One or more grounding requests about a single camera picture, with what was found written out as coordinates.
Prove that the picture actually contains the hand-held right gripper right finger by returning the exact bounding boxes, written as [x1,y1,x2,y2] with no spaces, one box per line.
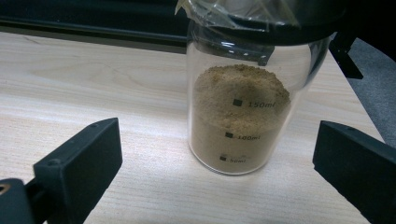
[312,120,396,224]

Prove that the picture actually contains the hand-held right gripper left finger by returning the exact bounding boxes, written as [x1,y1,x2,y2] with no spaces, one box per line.
[33,117,123,224]

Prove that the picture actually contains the black metal shelf rack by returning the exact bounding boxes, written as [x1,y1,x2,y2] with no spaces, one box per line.
[0,0,396,80]

